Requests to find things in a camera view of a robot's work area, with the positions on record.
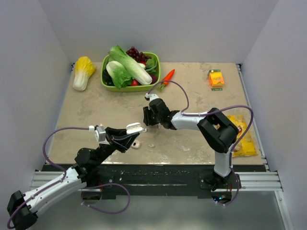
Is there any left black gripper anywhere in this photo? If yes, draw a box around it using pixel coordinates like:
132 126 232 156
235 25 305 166
94 126 140 166

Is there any white earbud charging case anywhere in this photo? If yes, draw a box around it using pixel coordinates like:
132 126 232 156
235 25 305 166
126 122 143 134

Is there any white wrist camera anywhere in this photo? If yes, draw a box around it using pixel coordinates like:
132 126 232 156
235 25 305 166
88 126 106 144
145 93 159 102

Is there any pink earbud charging case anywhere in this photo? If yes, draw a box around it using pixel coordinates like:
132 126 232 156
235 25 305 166
131 140 141 149

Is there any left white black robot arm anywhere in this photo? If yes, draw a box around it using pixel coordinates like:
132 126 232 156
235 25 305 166
7 123 143 230

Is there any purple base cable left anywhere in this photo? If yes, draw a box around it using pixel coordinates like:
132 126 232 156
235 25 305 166
80 183 131 214

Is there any short green cabbage toy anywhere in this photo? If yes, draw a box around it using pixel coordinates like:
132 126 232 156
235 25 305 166
106 60 133 89

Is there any green plastic basket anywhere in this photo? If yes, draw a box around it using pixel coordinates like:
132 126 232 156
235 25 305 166
100 52 161 92

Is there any yellow napa cabbage toy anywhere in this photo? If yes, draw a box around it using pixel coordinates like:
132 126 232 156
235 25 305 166
72 56 96 92

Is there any orange carrot toy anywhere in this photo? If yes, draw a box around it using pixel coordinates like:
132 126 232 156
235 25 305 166
158 69 175 92

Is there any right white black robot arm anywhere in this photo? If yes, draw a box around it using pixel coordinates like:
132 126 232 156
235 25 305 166
143 93 239 188

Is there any red tomato toy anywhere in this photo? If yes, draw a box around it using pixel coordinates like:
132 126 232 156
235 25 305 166
130 79 140 86

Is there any green leaf toy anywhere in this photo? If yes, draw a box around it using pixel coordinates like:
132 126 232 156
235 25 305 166
145 58 158 73

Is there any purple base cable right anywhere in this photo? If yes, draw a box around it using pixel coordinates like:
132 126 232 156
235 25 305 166
214 167 240 207

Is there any orange sponge package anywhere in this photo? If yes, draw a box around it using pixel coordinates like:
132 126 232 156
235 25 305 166
208 69 224 91

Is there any purple onion toy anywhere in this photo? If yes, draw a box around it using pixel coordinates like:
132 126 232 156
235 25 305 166
150 75 157 84

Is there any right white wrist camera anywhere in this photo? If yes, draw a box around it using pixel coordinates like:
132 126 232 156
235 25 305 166
145 93 159 102

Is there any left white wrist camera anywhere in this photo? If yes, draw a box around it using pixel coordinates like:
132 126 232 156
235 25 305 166
88 126 106 144

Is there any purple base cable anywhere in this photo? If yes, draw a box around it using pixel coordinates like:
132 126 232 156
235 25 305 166
214 167 240 207
80 183 131 214

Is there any dark red grapes toy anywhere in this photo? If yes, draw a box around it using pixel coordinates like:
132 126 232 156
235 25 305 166
126 46 152 63

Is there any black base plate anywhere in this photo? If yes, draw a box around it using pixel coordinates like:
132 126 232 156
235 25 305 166
43 162 267 200

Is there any long green lettuce toy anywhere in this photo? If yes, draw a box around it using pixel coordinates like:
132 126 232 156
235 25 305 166
108 46 152 85

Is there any yellow Lays chips bag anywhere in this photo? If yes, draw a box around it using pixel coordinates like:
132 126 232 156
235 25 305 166
227 115 257 157

